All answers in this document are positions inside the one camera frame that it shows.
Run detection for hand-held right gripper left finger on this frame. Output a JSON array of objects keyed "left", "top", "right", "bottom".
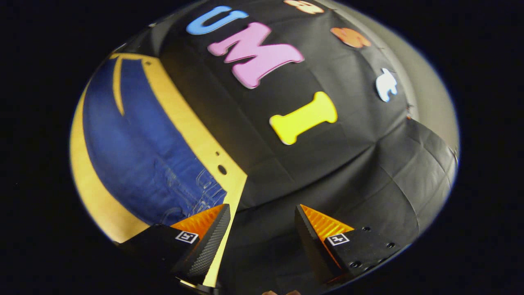
[{"left": 118, "top": 204, "right": 230, "bottom": 286}]

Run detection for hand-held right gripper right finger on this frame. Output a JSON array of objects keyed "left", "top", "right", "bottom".
[{"left": 295, "top": 204, "right": 410, "bottom": 285}]

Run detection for blue jeans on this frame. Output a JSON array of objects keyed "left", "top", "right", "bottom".
[{"left": 82, "top": 57, "right": 228, "bottom": 227}]

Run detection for black backdrop cloth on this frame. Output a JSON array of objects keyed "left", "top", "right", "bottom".
[{"left": 119, "top": 0, "right": 459, "bottom": 293}]

